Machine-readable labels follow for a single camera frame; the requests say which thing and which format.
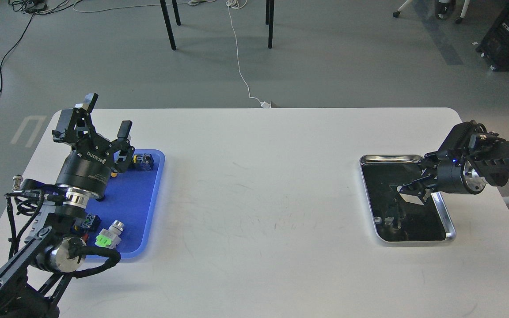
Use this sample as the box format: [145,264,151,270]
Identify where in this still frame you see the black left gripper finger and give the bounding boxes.
[51,93,100,153]
[104,120,135,173]

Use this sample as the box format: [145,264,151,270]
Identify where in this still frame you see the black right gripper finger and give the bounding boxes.
[407,166,436,189]
[397,179,434,204]

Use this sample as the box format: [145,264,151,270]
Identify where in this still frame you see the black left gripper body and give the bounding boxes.
[56,146,125,201]

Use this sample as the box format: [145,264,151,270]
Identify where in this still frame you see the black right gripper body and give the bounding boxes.
[422,152,486,195]

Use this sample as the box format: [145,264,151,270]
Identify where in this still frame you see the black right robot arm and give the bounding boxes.
[396,120,509,204]

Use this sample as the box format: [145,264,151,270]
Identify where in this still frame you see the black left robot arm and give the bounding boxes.
[0,93,135,318]

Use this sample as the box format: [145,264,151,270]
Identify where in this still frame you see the silver metal tray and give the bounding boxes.
[359,155,456,247]

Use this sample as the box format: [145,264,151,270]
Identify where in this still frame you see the blue plastic tray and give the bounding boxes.
[86,149,165,261]

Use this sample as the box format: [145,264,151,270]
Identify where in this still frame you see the green black push button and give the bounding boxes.
[130,153,154,171]

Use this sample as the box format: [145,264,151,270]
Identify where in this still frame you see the black table legs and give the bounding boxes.
[160,0,276,51]

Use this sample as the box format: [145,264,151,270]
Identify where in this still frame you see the white office chair base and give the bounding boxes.
[392,0,471,24]

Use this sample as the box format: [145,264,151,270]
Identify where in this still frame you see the black red blue switch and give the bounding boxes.
[71,213,102,235]

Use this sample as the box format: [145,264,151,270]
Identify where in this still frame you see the white green push button switch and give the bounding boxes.
[95,220,125,250]

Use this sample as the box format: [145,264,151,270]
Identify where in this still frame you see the white power cable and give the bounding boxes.
[226,0,272,109]

